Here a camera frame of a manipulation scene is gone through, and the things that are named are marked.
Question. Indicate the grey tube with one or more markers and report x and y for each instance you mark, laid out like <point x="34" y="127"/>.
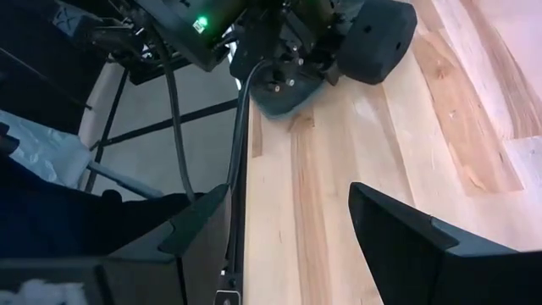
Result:
<point x="123" y="181"/>

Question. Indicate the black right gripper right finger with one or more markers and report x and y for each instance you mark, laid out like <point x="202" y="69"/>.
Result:
<point x="423" y="262"/>

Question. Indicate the beige curved strip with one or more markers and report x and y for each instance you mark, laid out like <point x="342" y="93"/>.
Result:
<point x="95" y="106"/>

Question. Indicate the dark blue cloth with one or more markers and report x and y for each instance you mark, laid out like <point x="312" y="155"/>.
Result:
<point x="63" y="224"/>

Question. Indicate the white plastic bag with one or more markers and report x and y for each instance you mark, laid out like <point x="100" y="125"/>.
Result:
<point x="42" y="148"/>

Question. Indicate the black aluminium table frame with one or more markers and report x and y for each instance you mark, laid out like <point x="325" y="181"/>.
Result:
<point x="240" y="237"/>

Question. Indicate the dark grey panel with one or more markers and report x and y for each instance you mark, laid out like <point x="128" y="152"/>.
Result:
<point x="34" y="76"/>

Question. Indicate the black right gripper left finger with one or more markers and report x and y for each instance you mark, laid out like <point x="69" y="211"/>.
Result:
<point x="190" y="262"/>

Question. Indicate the thin black rod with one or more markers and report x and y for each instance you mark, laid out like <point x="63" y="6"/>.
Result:
<point x="169" y="123"/>
<point x="106" y="127"/>

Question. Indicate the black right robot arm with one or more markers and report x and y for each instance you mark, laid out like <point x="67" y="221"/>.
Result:
<point x="279" y="51"/>

